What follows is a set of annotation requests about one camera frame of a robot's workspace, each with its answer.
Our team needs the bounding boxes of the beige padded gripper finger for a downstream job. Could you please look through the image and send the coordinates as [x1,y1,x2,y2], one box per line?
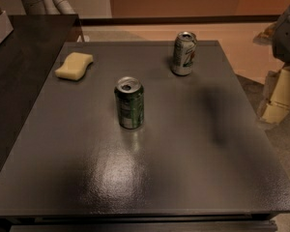
[257,64,290,124]

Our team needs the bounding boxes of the silver 7up soda can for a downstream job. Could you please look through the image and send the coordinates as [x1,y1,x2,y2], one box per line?
[171,31,197,76]

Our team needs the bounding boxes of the dark green soda can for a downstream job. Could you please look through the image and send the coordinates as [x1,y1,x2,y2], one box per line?
[114,76,144,130]

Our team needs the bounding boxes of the yellow sponge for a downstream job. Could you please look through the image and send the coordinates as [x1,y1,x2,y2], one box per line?
[55,52,94,81]

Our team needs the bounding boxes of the white pipes in background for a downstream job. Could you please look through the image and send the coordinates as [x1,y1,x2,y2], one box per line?
[21,0,75,15]

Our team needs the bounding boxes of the dark side table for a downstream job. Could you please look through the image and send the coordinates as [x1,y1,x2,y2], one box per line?
[0,14,81,172]

